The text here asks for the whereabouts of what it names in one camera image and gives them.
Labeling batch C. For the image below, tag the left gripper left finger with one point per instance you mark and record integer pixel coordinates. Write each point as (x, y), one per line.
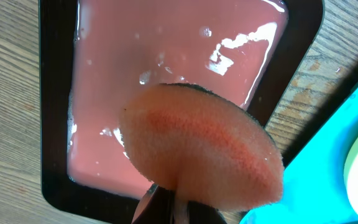
(155, 207)

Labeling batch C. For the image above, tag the teal plastic tray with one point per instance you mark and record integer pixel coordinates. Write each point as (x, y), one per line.
(314, 188)

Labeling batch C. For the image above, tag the black tray with pink water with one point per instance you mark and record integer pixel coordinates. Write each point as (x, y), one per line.
(95, 56)

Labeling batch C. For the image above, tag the pink sponge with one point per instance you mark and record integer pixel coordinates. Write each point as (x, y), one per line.
(201, 146)

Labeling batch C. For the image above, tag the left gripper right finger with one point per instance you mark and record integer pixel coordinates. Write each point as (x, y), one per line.
(203, 214)

